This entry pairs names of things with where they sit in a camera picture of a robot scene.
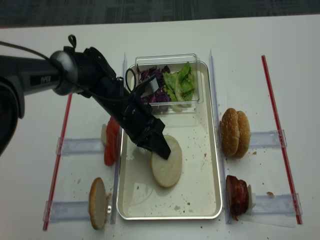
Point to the left upper clear crossbar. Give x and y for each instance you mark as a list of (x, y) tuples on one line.
[(78, 146)]

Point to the purple cabbage pieces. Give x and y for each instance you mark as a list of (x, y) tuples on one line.
[(159, 96)]

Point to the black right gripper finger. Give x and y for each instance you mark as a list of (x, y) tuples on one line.
[(157, 144)]

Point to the bun half cut side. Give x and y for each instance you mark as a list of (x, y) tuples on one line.
[(167, 172)]

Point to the dark red meat patties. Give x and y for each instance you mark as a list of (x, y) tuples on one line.
[(237, 195)]

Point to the sesame bun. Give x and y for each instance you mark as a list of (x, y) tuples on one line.
[(244, 135), (229, 132)]

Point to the sesame bun top rear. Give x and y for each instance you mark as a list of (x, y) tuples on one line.
[(244, 135)]

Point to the clear crossbar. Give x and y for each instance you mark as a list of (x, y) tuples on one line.
[(78, 146), (284, 204), (66, 211), (275, 139)]

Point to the red tomato slices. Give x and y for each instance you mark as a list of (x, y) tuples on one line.
[(110, 151)]

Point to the long clear divider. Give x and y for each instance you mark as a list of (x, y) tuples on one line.
[(220, 154), (113, 214)]

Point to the right lower clear crossbar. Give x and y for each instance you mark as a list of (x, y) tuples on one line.
[(284, 204)]

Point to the red strip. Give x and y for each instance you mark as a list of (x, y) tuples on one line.
[(58, 160), (296, 205)]

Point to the bun half outer left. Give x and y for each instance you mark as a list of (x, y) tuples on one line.
[(97, 204)]

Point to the clear plastic container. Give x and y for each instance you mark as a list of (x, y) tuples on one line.
[(175, 63)]

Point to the white onion slice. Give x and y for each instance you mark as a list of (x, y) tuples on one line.
[(252, 201), (103, 135)]

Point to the green lettuce leaves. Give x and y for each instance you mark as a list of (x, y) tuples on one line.
[(180, 85)]

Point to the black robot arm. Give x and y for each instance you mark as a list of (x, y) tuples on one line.
[(85, 73)]

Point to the white onion slice left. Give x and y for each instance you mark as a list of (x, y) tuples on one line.
[(103, 135)]

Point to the left long clear divider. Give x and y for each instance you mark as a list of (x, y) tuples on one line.
[(113, 214)]

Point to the left lower clear crossbar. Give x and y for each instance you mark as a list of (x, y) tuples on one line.
[(66, 211)]

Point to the right long clear divider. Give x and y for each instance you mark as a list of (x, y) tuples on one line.
[(220, 154)]

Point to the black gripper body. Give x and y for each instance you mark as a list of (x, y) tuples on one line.
[(134, 116)]

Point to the white onion slice right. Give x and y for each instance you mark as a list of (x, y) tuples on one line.
[(252, 201)]

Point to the right upper clear crossbar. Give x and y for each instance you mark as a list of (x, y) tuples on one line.
[(275, 139)]

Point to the left red strip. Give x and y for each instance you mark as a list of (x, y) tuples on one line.
[(58, 160)]

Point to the sesame bun top front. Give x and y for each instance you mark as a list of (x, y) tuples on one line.
[(229, 132)]

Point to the right red strip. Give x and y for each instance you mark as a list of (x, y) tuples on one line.
[(296, 205)]

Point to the silver metal tray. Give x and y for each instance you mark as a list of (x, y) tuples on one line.
[(186, 186)]

